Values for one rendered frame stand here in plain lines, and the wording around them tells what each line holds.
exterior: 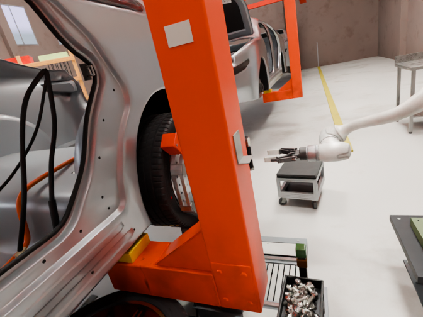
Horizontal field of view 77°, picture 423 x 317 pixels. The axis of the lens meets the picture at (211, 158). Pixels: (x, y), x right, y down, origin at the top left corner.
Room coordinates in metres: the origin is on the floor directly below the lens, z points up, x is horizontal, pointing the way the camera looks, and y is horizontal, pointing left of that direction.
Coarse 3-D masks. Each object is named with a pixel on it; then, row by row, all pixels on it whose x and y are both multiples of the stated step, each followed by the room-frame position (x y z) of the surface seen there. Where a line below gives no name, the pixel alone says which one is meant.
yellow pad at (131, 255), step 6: (144, 234) 1.04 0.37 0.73; (138, 240) 1.00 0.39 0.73; (144, 240) 1.01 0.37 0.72; (132, 246) 0.97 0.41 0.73; (138, 246) 0.97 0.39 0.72; (144, 246) 1.00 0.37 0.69; (126, 252) 0.93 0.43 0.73; (132, 252) 0.93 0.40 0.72; (138, 252) 0.96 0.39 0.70; (126, 258) 0.93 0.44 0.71; (132, 258) 0.92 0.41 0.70
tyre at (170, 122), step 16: (144, 128) 1.35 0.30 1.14; (160, 128) 1.29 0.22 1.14; (144, 144) 1.25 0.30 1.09; (160, 144) 1.21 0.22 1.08; (144, 160) 1.21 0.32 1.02; (160, 160) 1.17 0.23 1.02; (144, 176) 1.18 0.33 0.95; (160, 176) 1.14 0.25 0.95; (144, 192) 1.16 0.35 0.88; (160, 192) 1.13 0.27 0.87; (160, 208) 1.15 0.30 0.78; (176, 208) 1.17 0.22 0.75; (160, 224) 1.25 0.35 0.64; (176, 224) 1.19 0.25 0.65; (192, 224) 1.27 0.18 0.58
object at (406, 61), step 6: (408, 54) 3.76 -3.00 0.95; (414, 54) 3.73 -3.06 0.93; (420, 54) 3.70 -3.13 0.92; (396, 60) 3.82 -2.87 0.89; (402, 60) 3.79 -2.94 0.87; (408, 60) 3.76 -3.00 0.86; (414, 60) 3.70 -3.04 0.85; (420, 60) 3.58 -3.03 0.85; (396, 66) 3.75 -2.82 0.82; (402, 66) 3.49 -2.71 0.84; (408, 66) 3.34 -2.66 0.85; (414, 66) 3.24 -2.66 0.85; (420, 66) 3.16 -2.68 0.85; (414, 72) 3.20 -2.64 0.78; (414, 78) 3.20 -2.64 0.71; (414, 84) 3.20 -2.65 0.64; (414, 90) 3.20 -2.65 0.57; (396, 102) 3.79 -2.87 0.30; (414, 114) 3.28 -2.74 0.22; (420, 114) 3.23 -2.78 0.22
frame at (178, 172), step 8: (176, 160) 1.20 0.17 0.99; (176, 168) 1.15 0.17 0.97; (184, 168) 1.16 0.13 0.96; (176, 176) 1.17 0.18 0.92; (184, 176) 1.17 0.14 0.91; (176, 184) 1.16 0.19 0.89; (184, 184) 1.14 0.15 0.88; (176, 192) 1.16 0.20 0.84; (184, 192) 1.14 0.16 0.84; (184, 200) 1.18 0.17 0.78; (192, 200) 1.17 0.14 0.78; (184, 208) 1.15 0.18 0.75; (192, 208) 1.14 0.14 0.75
